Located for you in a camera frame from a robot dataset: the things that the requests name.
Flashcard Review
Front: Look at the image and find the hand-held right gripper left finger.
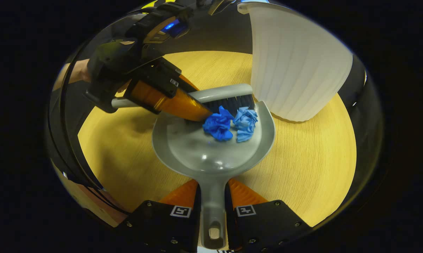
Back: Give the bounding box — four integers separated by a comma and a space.
117, 179, 201, 253

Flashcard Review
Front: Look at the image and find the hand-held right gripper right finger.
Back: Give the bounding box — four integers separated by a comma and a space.
225, 177, 312, 253

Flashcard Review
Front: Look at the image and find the dark blue paper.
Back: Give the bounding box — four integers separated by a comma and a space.
202, 106, 235, 142

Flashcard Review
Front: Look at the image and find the light blue paper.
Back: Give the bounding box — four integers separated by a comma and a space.
232, 107, 259, 143

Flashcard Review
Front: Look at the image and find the white ribbed garbage bin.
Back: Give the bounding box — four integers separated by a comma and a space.
238, 2, 354, 123

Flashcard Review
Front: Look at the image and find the wooden desktop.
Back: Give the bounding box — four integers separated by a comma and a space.
52, 51, 357, 228

